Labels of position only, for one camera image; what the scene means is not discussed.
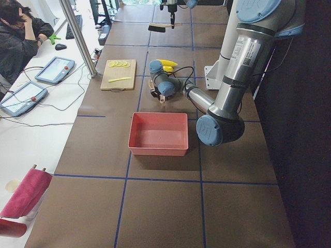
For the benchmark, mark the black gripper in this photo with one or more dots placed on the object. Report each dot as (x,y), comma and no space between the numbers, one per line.
(171,9)
(154,93)

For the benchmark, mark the white hand brush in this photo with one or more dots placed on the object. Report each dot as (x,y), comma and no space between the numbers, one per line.
(160,28)

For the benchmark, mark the yellow lemon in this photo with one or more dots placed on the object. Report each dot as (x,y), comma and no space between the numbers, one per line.
(168,69)

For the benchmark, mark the yellow corn cob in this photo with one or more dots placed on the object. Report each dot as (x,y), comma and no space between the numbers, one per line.
(168,63)

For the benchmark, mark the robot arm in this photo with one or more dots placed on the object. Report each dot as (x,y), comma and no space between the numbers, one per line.
(251,29)
(172,6)

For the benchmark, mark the pink plastic bin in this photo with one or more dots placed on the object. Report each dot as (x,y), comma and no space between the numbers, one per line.
(159,134)

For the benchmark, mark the yellow-green plastic knife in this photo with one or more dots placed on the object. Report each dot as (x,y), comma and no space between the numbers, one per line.
(119,79)

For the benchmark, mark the bamboo cutting board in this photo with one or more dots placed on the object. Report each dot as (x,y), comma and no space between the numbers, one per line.
(119,72)

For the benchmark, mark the teach pendant tablet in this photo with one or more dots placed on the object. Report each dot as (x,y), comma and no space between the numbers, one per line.
(55,70)
(24,99)

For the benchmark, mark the black computer mouse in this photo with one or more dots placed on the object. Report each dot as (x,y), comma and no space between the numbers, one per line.
(59,47)

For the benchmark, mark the green plastic clamp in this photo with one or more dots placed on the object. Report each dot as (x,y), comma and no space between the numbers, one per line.
(53,38)

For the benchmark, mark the seated person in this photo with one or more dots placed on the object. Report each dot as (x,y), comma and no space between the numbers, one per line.
(22,35)

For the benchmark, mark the pink rolled towel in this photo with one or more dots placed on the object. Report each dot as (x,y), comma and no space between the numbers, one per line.
(28,194)

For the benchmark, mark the red cup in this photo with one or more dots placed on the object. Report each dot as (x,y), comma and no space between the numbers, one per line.
(12,229)

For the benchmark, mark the aluminium frame post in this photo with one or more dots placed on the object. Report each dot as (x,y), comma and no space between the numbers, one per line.
(71,19)

